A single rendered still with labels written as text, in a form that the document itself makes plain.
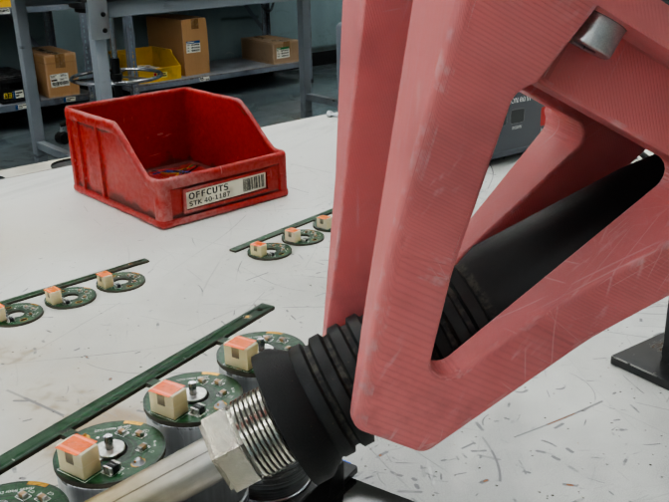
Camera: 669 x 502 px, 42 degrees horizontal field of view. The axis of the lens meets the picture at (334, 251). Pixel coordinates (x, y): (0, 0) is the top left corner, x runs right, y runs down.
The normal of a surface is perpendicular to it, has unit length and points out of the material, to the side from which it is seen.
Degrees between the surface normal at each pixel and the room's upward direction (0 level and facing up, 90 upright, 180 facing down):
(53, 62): 94
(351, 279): 88
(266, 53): 89
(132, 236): 0
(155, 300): 0
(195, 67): 90
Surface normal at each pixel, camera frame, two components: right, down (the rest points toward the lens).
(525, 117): 0.58, 0.29
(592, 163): 0.23, 0.29
